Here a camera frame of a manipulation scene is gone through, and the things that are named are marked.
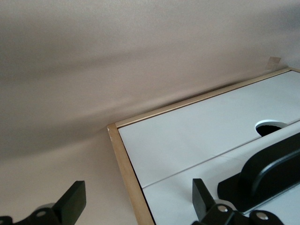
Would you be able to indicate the small beige tape piece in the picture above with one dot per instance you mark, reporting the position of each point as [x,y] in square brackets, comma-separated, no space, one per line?
[273,62]

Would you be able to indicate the light wooden drawer cabinet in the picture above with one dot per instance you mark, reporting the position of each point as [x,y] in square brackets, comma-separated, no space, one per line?
[122,159]

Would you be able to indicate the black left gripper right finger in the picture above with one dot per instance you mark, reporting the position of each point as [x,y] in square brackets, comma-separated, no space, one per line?
[204,204]

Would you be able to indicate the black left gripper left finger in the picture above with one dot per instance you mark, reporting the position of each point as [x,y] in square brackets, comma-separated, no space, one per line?
[68,204]

